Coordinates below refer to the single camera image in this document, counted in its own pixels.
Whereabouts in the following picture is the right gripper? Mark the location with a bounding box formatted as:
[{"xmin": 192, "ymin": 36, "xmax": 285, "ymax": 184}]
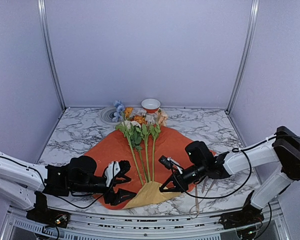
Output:
[{"xmin": 159, "ymin": 161, "xmax": 207, "ymax": 193}]

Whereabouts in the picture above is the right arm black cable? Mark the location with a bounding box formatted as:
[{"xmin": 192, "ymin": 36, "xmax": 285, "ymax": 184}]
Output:
[{"xmin": 169, "ymin": 148, "xmax": 253, "ymax": 200}]

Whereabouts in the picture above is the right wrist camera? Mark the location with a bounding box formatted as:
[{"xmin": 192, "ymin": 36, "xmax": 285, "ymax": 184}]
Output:
[{"xmin": 158, "ymin": 155, "xmax": 184, "ymax": 174}]

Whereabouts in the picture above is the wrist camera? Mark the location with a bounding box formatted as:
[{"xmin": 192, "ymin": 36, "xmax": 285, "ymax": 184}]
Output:
[
  {"xmin": 103, "ymin": 161, "xmax": 121, "ymax": 187},
  {"xmin": 158, "ymin": 155, "xmax": 184, "ymax": 174}
]

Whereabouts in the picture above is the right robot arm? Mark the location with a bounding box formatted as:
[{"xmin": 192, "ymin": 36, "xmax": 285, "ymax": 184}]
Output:
[{"xmin": 159, "ymin": 126, "xmax": 300, "ymax": 224}]

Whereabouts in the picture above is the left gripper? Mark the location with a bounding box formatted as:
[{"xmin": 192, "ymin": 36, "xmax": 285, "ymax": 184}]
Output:
[{"xmin": 71, "ymin": 176, "xmax": 137, "ymax": 206}]

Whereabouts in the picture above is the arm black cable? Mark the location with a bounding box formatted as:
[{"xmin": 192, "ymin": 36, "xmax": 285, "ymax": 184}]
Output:
[
  {"xmin": 169, "ymin": 148, "xmax": 253, "ymax": 200},
  {"xmin": 0, "ymin": 152, "xmax": 118, "ymax": 210}
]

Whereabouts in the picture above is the pink fake flower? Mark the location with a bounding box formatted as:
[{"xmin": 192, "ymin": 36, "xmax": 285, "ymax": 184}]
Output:
[
  {"xmin": 115, "ymin": 120, "xmax": 150, "ymax": 186},
  {"xmin": 149, "ymin": 108, "xmax": 169, "ymax": 182}
]

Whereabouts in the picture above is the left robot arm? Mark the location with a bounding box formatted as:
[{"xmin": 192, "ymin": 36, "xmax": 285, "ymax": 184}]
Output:
[{"xmin": 0, "ymin": 151, "xmax": 137, "ymax": 210}]

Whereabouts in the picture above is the red and white bowl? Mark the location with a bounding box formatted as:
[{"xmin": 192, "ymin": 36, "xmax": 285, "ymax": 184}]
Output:
[{"xmin": 141, "ymin": 98, "xmax": 161, "ymax": 114}]

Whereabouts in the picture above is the orange wrapping paper sheet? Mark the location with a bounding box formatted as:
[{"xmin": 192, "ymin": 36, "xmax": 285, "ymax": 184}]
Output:
[{"xmin": 85, "ymin": 126, "xmax": 192, "ymax": 210}]

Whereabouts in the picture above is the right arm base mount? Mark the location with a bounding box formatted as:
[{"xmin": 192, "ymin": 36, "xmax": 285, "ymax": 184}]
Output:
[{"xmin": 218, "ymin": 190, "xmax": 265, "ymax": 230}]

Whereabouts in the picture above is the aluminium frame post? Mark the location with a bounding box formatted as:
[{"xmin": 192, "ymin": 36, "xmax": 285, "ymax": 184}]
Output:
[
  {"xmin": 37, "ymin": 0, "xmax": 66, "ymax": 112},
  {"xmin": 226, "ymin": 0, "xmax": 260, "ymax": 115}
]

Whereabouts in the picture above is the right aluminium frame post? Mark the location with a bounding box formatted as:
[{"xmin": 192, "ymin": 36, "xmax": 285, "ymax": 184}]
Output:
[{"xmin": 226, "ymin": 0, "xmax": 260, "ymax": 115}]

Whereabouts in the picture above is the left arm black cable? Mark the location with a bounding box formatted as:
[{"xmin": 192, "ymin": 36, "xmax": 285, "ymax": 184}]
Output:
[{"xmin": 0, "ymin": 152, "xmax": 118, "ymax": 210}]

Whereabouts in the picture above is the left aluminium frame post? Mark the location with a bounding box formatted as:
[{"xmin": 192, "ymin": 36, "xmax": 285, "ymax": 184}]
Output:
[{"xmin": 37, "ymin": 0, "xmax": 66, "ymax": 112}]

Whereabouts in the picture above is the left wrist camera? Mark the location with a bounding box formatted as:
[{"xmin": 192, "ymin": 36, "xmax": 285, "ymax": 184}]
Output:
[{"xmin": 103, "ymin": 161, "xmax": 121, "ymax": 187}]

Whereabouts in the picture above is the beige raffia string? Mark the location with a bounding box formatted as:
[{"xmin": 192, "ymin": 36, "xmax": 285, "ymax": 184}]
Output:
[{"xmin": 188, "ymin": 177, "xmax": 216, "ymax": 220}]

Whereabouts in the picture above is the blue fake flower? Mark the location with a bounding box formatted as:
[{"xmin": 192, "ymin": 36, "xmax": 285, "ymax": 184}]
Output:
[{"xmin": 113, "ymin": 100, "xmax": 144, "ymax": 186}]

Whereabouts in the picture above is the orange fake flower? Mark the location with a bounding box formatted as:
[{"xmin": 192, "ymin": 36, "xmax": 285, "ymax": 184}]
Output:
[{"xmin": 124, "ymin": 107, "xmax": 147, "ymax": 125}]

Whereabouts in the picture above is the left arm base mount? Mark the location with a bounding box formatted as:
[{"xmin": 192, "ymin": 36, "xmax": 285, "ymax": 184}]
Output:
[{"xmin": 26, "ymin": 191, "xmax": 70, "ymax": 228}]

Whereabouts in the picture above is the grey glass plate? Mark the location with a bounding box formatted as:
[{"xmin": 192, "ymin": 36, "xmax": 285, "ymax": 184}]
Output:
[{"xmin": 100, "ymin": 104, "xmax": 125, "ymax": 125}]

